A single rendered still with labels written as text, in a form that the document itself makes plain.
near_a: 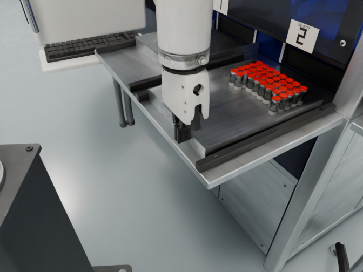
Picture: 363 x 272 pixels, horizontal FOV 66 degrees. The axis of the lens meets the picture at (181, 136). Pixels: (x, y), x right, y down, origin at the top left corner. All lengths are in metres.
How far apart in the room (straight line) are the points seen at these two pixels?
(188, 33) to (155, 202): 1.27
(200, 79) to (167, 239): 1.11
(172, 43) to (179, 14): 0.04
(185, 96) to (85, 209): 1.26
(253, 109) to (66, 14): 0.91
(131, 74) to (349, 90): 0.58
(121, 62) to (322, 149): 0.65
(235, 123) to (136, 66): 0.40
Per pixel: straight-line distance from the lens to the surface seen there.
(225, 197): 1.42
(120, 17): 1.38
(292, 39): 0.82
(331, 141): 0.83
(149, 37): 1.07
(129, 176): 1.73
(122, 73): 0.88
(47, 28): 1.35
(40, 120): 2.37
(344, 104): 0.77
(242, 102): 0.74
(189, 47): 0.43
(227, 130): 0.64
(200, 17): 0.42
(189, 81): 0.45
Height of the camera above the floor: 1.29
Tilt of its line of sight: 41 degrees down
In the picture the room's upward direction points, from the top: straight up
